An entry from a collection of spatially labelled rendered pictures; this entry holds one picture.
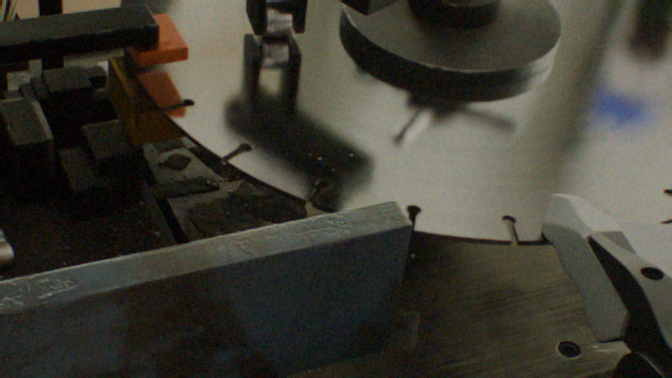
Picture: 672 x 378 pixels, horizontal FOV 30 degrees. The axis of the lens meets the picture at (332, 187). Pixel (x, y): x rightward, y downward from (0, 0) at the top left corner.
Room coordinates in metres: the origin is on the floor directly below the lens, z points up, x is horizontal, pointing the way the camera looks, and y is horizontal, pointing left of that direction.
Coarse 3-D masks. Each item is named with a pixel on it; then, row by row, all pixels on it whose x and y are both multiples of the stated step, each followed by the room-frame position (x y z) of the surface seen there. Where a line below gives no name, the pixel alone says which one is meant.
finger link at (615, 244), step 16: (592, 240) 0.36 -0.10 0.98; (608, 240) 0.36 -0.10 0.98; (624, 240) 0.36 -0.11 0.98; (608, 256) 0.34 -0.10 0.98; (624, 256) 0.34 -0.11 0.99; (608, 272) 0.34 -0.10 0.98; (624, 272) 0.33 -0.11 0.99; (640, 272) 0.33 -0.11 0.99; (656, 272) 0.33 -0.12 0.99; (624, 288) 0.33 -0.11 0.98; (640, 288) 0.32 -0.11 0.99; (656, 288) 0.32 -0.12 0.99; (624, 304) 0.33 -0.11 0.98; (640, 304) 0.32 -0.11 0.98; (656, 304) 0.32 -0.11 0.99; (640, 320) 0.32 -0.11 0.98; (656, 320) 0.31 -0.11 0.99; (624, 336) 0.32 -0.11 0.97; (640, 336) 0.31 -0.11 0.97; (656, 336) 0.31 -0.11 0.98; (656, 352) 0.30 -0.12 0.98
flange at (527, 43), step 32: (416, 0) 0.53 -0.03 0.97; (448, 0) 0.53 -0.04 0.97; (480, 0) 0.53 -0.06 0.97; (512, 0) 0.56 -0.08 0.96; (544, 0) 0.57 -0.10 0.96; (352, 32) 0.52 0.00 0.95; (384, 32) 0.52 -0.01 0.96; (416, 32) 0.52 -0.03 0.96; (448, 32) 0.52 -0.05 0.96; (480, 32) 0.53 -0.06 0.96; (512, 32) 0.53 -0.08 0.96; (544, 32) 0.54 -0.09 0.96; (384, 64) 0.50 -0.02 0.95; (416, 64) 0.49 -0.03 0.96; (448, 64) 0.50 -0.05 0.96; (480, 64) 0.50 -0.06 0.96; (512, 64) 0.50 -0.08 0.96; (544, 64) 0.52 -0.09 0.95
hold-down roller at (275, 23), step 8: (272, 0) 0.52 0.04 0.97; (280, 0) 0.52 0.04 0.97; (288, 0) 0.52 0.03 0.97; (272, 8) 0.51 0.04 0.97; (280, 8) 0.51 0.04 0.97; (288, 8) 0.51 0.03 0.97; (272, 16) 0.51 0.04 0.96; (280, 16) 0.51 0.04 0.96; (288, 16) 0.51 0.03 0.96; (264, 24) 0.51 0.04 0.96; (272, 24) 0.51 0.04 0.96; (280, 24) 0.51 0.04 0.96; (288, 24) 0.51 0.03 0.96; (264, 32) 0.51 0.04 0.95; (272, 32) 0.51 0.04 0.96; (280, 32) 0.51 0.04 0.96; (288, 32) 0.51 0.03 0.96
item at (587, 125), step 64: (128, 0) 0.53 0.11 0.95; (192, 0) 0.54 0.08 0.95; (320, 0) 0.56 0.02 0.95; (576, 0) 0.59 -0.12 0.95; (640, 0) 0.60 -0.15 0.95; (192, 64) 0.48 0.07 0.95; (256, 64) 0.49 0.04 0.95; (320, 64) 0.50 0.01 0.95; (576, 64) 0.53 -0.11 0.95; (640, 64) 0.53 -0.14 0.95; (192, 128) 0.43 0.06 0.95; (256, 128) 0.44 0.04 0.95; (320, 128) 0.44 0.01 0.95; (384, 128) 0.45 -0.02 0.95; (448, 128) 0.46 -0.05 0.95; (512, 128) 0.46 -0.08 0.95; (576, 128) 0.47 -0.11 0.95; (640, 128) 0.48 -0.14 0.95; (320, 192) 0.40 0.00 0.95; (384, 192) 0.40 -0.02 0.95; (448, 192) 0.41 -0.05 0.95; (512, 192) 0.42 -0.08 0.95; (576, 192) 0.42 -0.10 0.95; (640, 192) 0.43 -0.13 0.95
